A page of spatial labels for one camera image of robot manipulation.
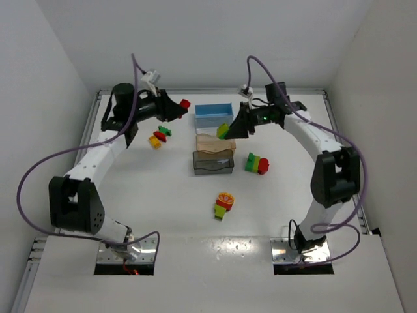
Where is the red curved lego brick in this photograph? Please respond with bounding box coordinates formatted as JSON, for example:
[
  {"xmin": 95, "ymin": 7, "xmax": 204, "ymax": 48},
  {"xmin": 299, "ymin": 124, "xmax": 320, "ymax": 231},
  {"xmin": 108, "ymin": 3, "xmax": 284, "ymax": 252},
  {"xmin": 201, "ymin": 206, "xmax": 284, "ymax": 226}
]
[{"xmin": 153, "ymin": 131, "xmax": 167, "ymax": 142}]

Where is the red round lego brick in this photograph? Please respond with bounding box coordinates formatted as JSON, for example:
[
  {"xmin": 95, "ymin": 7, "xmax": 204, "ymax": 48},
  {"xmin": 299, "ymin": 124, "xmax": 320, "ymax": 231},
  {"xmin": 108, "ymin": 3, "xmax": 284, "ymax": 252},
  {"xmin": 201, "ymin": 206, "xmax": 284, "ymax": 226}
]
[{"xmin": 257, "ymin": 158, "xmax": 270, "ymax": 175}]

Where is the green lego plate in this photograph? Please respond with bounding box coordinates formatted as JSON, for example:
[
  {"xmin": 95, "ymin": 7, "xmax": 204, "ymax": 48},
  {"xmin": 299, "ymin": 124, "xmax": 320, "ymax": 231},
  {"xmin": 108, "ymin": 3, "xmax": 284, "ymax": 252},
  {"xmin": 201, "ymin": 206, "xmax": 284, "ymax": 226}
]
[{"xmin": 158, "ymin": 126, "xmax": 172, "ymax": 136}]

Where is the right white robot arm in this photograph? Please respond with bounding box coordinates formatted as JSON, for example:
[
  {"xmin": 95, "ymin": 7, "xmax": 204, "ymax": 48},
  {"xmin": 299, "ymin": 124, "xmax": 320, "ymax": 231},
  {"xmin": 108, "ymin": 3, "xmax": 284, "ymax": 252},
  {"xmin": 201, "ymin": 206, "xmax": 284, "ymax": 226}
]
[{"xmin": 225, "ymin": 82, "xmax": 360, "ymax": 253}]

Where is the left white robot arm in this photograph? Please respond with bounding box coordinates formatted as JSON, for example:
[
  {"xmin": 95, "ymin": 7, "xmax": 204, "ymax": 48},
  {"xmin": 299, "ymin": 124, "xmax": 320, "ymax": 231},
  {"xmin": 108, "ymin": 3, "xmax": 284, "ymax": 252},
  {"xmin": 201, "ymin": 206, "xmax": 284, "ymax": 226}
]
[{"xmin": 48, "ymin": 83, "xmax": 190, "ymax": 260}]

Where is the blue plastic container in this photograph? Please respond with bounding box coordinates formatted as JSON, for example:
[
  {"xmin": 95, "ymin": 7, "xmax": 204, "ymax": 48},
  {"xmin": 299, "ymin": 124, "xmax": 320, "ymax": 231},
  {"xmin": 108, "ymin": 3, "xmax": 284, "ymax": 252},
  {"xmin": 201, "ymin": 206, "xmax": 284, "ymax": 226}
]
[{"xmin": 195, "ymin": 103, "xmax": 234, "ymax": 121}]

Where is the clear plastic container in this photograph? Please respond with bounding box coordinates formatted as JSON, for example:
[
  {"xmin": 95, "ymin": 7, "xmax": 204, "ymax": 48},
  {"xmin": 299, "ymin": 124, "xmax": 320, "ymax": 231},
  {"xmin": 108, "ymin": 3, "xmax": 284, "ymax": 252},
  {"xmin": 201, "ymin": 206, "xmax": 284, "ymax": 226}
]
[{"xmin": 195, "ymin": 115, "xmax": 234, "ymax": 135}]

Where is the orange plastic container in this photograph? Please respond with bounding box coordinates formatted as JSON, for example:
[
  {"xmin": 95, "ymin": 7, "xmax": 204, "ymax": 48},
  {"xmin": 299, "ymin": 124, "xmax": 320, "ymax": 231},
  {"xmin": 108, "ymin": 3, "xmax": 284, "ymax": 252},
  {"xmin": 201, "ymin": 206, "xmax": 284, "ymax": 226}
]
[{"xmin": 196, "ymin": 134, "xmax": 236, "ymax": 154}]

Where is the dark green lego brick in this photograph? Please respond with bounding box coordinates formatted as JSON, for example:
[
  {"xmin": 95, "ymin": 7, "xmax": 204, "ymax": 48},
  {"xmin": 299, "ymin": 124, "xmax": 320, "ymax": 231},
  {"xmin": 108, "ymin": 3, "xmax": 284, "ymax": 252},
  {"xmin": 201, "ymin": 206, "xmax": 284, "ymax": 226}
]
[{"xmin": 245, "ymin": 152, "xmax": 255, "ymax": 172}]

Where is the grey plastic container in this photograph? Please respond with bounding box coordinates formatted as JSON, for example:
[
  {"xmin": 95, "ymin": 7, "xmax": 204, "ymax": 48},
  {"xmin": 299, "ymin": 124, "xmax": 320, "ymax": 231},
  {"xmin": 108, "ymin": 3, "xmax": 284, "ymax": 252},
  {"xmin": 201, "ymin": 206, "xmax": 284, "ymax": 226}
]
[{"xmin": 192, "ymin": 149, "xmax": 235, "ymax": 175}]

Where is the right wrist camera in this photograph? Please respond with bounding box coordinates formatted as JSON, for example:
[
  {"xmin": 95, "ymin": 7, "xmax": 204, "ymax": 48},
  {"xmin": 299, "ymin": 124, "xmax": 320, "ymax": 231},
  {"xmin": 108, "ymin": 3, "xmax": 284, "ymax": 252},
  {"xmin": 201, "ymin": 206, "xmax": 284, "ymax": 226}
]
[{"xmin": 238, "ymin": 84, "xmax": 253, "ymax": 104}]

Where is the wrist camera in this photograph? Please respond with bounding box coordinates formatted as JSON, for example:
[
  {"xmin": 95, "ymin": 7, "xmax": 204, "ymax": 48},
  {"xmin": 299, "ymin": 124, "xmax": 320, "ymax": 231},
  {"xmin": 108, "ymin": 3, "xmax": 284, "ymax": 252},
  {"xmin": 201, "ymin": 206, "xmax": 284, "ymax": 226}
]
[
  {"xmin": 238, "ymin": 84, "xmax": 253, "ymax": 104},
  {"xmin": 140, "ymin": 70, "xmax": 160, "ymax": 96}
]

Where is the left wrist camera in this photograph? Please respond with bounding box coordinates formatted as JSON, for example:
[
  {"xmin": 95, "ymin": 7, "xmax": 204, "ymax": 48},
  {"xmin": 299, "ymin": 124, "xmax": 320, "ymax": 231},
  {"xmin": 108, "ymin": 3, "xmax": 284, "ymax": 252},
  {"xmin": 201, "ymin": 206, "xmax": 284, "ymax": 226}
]
[{"xmin": 140, "ymin": 70, "xmax": 160, "ymax": 96}]

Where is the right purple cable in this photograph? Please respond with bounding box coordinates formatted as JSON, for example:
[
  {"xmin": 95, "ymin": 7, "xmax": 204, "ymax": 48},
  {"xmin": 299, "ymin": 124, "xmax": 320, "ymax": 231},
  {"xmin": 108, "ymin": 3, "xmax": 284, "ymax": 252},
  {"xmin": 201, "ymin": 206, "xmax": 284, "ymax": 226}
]
[{"xmin": 246, "ymin": 55, "xmax": 369, "ymax": 269}]

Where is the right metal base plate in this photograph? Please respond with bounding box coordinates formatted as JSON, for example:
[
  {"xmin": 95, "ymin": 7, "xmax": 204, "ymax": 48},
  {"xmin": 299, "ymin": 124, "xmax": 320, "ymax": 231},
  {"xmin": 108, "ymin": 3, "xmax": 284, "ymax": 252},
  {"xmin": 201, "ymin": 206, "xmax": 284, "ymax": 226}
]
[{"xmin": 270, "ymin": 237, "xmax": 331, "ymax": 266}]

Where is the metal base plate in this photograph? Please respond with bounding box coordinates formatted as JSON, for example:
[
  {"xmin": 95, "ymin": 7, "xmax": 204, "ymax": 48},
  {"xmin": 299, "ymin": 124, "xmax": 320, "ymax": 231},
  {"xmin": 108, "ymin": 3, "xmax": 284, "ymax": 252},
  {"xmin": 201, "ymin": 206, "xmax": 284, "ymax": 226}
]
[
  {"xmin": 270, "ymin": 237, "xmax": 331, "ymax": 266},
  {"xmin": 96, "ymin": 236, "xmax": 158, "ymax": 265}
]

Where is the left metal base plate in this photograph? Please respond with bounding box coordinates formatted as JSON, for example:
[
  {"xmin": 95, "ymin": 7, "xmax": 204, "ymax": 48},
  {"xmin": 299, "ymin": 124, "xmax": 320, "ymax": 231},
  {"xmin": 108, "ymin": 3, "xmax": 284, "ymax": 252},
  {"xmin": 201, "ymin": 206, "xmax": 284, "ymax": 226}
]
[{"xmin": 96, "ymin": 236, "xmax": 158, "ymax": 265}]

